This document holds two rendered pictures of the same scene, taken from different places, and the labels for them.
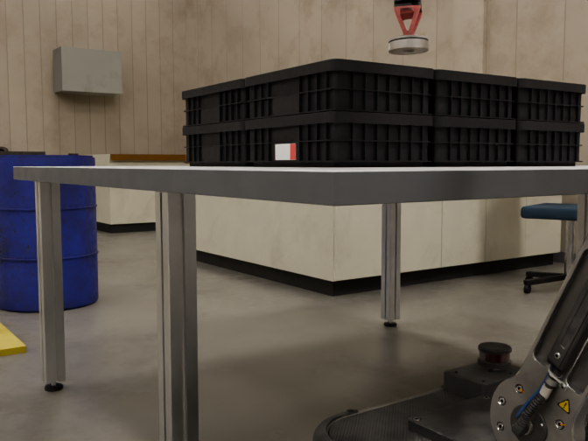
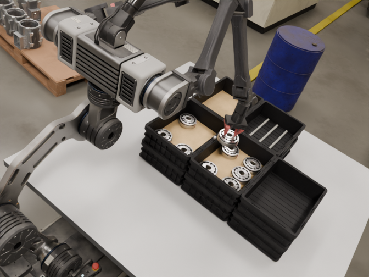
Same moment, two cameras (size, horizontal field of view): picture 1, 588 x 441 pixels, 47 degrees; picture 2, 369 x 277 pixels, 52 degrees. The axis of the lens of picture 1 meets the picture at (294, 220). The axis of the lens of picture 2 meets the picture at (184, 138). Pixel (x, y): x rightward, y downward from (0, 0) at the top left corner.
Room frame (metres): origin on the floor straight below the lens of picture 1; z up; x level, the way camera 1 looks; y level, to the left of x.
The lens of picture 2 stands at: (0.89, -1.45, 2.18)
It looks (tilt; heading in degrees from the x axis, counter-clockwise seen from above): 41 degrees down; 60
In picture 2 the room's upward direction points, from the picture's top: 18 degrees clockwise
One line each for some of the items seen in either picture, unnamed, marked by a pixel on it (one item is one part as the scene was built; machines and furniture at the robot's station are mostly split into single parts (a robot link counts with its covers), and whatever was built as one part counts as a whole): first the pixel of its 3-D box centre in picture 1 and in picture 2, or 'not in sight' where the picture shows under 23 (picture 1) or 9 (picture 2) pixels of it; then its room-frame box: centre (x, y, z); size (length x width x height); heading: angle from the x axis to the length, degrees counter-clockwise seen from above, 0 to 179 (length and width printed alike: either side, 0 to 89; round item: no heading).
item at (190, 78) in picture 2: not in sight; (183, 86); (1.40, -0.46, 1.45); 0.09 x 0.08 x 0.12; 125
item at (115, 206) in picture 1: (152, 188); not in sight; (8.11, 1.71, 0.40); 2.14 x 1.80 x 0.80; 35
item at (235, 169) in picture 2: not in sight; (241, 173); (1.88, -0.41, 0.86); 0.10 x 0.10 x 0.01
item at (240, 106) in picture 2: not in sight; (242, 106); (1.81, -0.30, 1.21); 0.07 x 0.06 x 0.07; 34
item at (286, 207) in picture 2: (496, 109); (281, 200); (2.01, -0.60, 0.87); 0.40 x 0.30 x 0.11; 33
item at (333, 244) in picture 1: (371, 209); not in sight; (4.71, -0.54, 0.39); 2.05 x 1.72 x 0.77; 125
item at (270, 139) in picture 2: not in sight; (266, 133); (2.18, -0.13, 0.87); 0.40 x 0.30 x 0.11; 33
